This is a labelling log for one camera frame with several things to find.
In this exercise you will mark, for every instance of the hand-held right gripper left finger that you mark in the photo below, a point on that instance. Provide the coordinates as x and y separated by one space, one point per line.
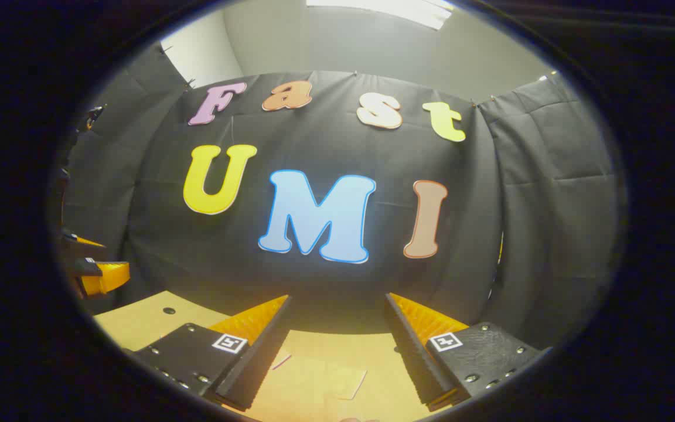
258 366

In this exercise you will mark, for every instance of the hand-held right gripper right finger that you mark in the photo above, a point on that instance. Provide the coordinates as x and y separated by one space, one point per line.
416 360

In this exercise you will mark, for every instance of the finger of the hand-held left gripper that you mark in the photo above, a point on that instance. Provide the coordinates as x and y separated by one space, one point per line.
82 249
106 278

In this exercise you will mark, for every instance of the orange T-shirt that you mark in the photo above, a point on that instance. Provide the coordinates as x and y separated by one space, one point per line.
343 384

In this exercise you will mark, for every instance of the black backdrop cloth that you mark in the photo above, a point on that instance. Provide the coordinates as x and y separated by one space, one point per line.
343 146

